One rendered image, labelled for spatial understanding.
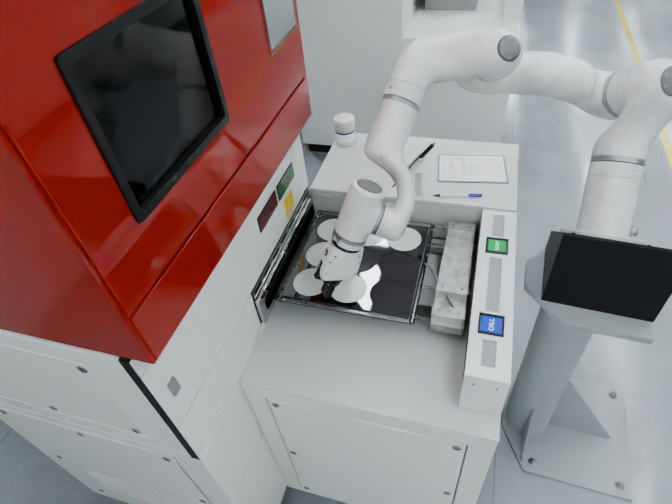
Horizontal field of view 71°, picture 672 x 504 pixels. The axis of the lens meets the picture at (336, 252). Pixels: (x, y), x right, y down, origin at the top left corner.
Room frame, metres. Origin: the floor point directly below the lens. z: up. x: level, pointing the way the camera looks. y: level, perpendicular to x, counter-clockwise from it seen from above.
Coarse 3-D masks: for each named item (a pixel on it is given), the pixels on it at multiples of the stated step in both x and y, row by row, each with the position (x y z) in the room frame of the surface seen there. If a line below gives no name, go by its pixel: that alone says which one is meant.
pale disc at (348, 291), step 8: (344, 280) 0.86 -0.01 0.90; (352, 280) 0.85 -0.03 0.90; (360, 280) 0.85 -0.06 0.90; (336, 288) 0.83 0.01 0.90; (344, 288) 0.83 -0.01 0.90; (352, 288) 0.83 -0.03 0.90; (360, 288) 0.82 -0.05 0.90; (336, 296) 0.80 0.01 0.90; (344, 296) 0.80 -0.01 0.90; (352, 296) 0.80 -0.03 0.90; (360, 296) 0.80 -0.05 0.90
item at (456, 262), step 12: (456, 240) 0.98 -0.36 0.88; (468, 240) 0.97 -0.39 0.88; (444, 252) 0.94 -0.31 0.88; (456, 252) 0.93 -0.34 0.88; (468, 252) 0.92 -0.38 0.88; (444, 264) 0.89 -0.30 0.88; (456, 264) 0.88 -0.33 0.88; (468, 264) 0.88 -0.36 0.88; (444, 276) 0.84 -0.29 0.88; (456, 276) 0.84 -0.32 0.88; (468, 276) 0.83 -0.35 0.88; (444, 300) 0.76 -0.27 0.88; (456, 300) 0.76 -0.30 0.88; (432, 324) 0.69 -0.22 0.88; (444, 324) 0.69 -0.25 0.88
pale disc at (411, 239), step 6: (408, 228) 1.03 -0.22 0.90; (408, 234) 1.01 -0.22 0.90; (414, 234) 1.00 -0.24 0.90; (402, 240) 0.99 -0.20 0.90; (408, 240) 0.98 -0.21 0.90; (414, 240) 0.98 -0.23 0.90; (420, 240) 0.98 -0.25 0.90; (396, 246) 0.96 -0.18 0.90; (402, 246) 0.96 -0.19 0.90; (408, 246) 0.96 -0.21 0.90; (414, 246) 0.96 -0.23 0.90
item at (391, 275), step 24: (336, 216) 1.13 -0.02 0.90; (312, 240) 1.03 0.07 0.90; (384, 240) 0.99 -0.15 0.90; (360, 264) 0.91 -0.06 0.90; (384, 264) 0.90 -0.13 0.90; (408, 264) 0.89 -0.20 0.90; (288, 288) 0.86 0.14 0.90; (384, 288) 0.81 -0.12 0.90; (408, 288) 0.80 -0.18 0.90; (384, 312) 0.73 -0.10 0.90; (408, 312) 0.72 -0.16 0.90
